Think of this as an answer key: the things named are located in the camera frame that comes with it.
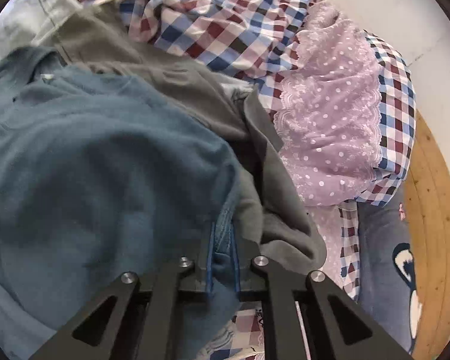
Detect dark teal sweater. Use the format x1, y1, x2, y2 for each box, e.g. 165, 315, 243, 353
0, 47, 240, 359

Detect dark blue plush pillow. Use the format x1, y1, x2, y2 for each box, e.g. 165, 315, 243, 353
358, 186, 422, 353

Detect plaid bed sheet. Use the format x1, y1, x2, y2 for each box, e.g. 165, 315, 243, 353
197, 201, 360, 359

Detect wooden headboard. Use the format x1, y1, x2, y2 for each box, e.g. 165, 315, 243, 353
405, 115, 450, 359

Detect olive green garment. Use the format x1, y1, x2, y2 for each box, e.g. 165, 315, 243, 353
31, 1, 328, 277

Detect plaid folded quilt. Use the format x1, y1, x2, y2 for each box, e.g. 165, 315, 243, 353
77, 0, 416, 206

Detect grey trousers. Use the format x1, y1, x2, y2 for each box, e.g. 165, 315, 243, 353
0, 0, 83, 61

